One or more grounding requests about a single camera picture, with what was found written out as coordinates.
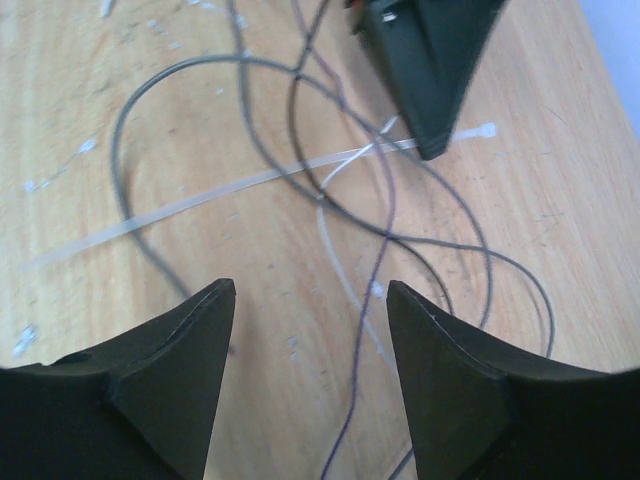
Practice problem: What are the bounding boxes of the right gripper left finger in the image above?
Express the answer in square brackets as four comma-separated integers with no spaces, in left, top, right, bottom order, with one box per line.
[1,279,235,479]

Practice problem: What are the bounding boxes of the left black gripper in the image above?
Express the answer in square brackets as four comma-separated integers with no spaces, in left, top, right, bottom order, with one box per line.
[344,0,506,160]

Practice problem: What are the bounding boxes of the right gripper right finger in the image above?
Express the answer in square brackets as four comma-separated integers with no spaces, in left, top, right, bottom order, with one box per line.
[387,281,639,479]

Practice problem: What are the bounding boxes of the thin purple wire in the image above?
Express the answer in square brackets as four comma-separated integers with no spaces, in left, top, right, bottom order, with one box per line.
[289,0,399,480]

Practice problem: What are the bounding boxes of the white zip tie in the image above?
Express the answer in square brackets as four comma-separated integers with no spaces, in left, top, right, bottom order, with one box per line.
[18,122,497,271]

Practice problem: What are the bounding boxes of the black wires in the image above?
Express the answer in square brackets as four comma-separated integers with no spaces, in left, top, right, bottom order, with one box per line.
[109,0,556,480]

